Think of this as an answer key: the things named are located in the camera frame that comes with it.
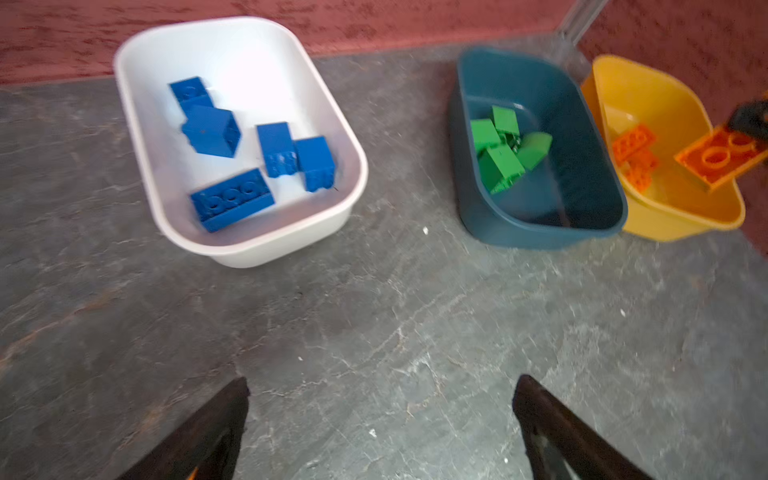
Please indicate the small blue lego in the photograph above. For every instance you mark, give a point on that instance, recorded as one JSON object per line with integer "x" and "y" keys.
{"x": 191, "y": 92}

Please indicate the teal rectangular container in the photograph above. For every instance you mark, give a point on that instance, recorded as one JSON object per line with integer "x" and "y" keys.
{"x": 572, "y": 195}

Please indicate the blue lego long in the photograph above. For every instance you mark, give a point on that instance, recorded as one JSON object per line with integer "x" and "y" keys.
{"x": 232, "y": 200}

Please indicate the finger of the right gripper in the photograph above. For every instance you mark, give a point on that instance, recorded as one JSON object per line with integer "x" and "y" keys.
{"x": 750, "y": 119}

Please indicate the yellow rectangular container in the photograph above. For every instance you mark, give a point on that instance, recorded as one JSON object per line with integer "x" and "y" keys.
{"x": 623, "y": 94}

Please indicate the orange lego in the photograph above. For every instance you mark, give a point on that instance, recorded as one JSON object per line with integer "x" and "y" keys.
{"x": 720, "y": 157}
{"x": 641, "y": 167}
{"x": 631, "y": 142}

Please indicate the green lego square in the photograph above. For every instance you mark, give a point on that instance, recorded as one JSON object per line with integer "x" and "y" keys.
{"x": 484, "y": 134}

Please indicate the white rectangular container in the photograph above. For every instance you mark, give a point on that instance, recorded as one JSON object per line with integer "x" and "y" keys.
{"x": 259, "y": 72}

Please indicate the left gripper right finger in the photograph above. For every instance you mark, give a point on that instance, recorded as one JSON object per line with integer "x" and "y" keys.
{"x": 558, "y": 444}

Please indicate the green lego small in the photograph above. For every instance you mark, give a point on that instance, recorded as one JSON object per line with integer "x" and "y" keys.
{"x": 505, "y": 121}

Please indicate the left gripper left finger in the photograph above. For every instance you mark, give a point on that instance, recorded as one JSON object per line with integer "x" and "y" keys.
{"x": 206, "y": 445}

